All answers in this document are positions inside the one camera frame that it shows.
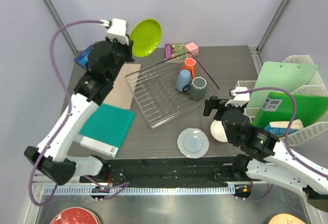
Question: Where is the beige cardboard sheet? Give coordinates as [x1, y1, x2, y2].
[103, 64, 141, 110]

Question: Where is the purple green book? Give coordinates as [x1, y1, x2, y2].
[164, 44, 185, 60]

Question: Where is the lime green plate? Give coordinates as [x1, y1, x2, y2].
[130, 18, 162, 57]

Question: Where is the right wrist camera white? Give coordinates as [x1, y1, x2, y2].
[225, 87, 250, 107]

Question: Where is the pink cube box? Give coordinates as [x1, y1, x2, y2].
[184, 42, 199, 57]

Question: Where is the dark grey mug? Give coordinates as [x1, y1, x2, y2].
[189, 77, 207, 100]

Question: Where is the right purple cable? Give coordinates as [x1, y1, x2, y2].
[234, 87, 328, 201]

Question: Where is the red round plate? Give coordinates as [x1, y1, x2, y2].
[50, 207, 100, 224]

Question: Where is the light blue cup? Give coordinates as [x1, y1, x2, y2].
[176, 70, 191, 92]

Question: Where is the teal hardcover book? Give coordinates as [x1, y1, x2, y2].
[76, 104, 135, 158]

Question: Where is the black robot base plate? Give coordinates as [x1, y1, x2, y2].
[92, 154, 251, 188]

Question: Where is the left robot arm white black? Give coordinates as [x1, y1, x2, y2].
[24, 39, 133, 186]

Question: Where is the orange white bowl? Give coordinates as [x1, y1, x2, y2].
[210, 120, 228, 142]

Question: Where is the orange mug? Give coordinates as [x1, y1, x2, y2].
[181, 57, 196, 79]

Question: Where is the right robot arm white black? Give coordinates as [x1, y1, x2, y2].
[203, 96, 327, 212]

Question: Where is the blue white book in organizer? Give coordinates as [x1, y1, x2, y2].
[264, 119, 304, 138]

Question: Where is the tan round object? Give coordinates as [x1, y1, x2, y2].
[268, 213, 305, 224]

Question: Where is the blue sunset cover book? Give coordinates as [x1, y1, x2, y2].
[74, 45, 92, 70]

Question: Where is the dark green folder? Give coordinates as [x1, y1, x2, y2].
[252, 91, 328, 130]

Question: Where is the light blue scalloped plate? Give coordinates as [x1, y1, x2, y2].
[177, 128, 210, 159]

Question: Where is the slotted cable duct rail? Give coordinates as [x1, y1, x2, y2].
[55, 185, 235, 196]

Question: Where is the light green clipboard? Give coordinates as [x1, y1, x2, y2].
[248, 62, 320, 93]

